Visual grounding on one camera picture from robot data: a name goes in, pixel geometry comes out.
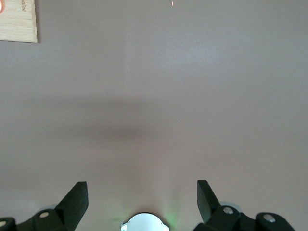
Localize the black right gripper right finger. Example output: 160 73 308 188
193 180 296 231

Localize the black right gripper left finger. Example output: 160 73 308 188
0 181 89 231

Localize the wooden cutting board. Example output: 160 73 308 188
0 0 39 44

